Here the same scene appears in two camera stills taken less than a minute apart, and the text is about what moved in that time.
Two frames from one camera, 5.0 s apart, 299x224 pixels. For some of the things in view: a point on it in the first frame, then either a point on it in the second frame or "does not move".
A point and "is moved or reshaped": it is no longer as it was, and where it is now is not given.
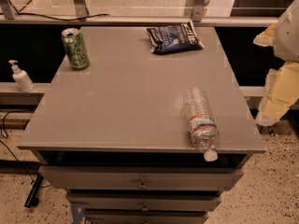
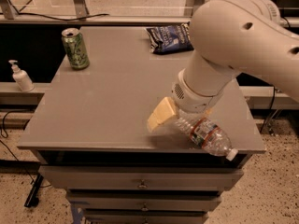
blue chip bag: x=174 y=37 does not move
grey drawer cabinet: x=117 y=137 does not move
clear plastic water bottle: x=203 y=125 is moved or reshaped
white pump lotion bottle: x=21 y=77 does not move
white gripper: x=289 y=36 -> x=191 y=101
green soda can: x=76 y=49 does not move
